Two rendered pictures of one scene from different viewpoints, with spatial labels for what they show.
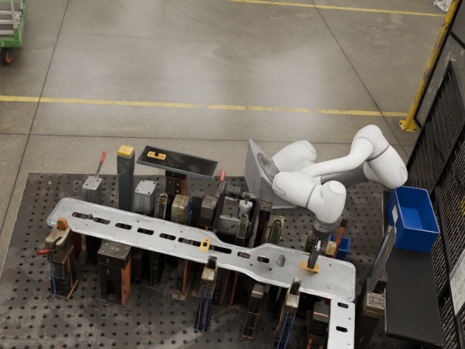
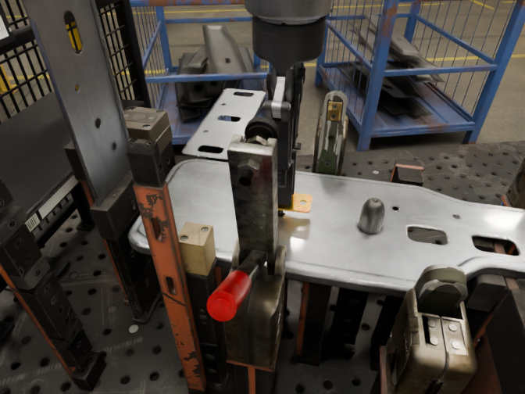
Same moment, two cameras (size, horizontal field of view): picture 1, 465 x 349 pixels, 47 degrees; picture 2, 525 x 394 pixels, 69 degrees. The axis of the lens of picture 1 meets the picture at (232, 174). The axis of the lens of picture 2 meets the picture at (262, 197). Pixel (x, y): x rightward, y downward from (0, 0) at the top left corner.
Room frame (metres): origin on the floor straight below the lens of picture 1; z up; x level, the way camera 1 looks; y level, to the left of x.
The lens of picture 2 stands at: (2.01, -0.38, 1.37)
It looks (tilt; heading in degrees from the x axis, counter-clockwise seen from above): 39 degrees down; 186
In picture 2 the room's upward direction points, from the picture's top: straight up
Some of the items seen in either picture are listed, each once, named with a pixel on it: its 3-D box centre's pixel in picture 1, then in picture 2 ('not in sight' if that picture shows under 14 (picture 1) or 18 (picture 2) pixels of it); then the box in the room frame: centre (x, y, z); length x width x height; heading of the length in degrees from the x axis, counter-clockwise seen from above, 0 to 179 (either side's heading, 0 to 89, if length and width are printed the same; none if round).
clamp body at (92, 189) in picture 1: (93, 210); not in sight; (1.87, 0.64, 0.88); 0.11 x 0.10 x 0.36; 174
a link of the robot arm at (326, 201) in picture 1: (328, 199); not in sight; (1.60, -0.38, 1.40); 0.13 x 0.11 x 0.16; 69
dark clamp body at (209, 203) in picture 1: (206, 231); not in sight; (1.84, 0.08, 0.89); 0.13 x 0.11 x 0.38; 174
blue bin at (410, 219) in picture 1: (411, 217); not in sight; (1.94, -0.87, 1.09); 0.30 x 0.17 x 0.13; 1
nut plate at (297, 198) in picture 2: (310, 266); (281, 198); (1.59, -0.39, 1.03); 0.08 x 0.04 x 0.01; 84
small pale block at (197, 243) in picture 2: (322, 271); (208, 324); (1.71, -0.48, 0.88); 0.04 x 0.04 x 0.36; 84
